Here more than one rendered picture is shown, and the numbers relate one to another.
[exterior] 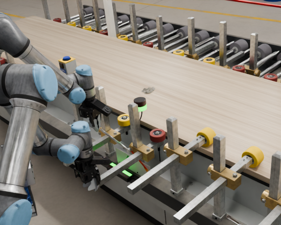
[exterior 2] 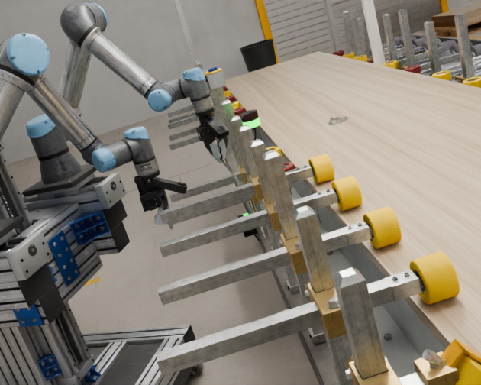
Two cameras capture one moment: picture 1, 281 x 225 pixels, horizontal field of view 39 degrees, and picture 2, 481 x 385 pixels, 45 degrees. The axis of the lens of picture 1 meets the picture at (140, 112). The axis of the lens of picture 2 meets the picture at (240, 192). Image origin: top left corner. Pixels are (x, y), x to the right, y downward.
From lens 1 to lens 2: 1.24 m
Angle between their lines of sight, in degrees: 37
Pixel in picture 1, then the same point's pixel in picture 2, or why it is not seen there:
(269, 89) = not seen: outside the picture
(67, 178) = not seen: hidden behind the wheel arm
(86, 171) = (146, 194)
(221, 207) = (288, 269)
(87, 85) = (194, 93)
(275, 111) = not seen: outside the picture
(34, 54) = (98, 43)
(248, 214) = not seen: hidden behind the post
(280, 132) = (450, 170)
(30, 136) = not seen: outside the picture
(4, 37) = (66, 23)
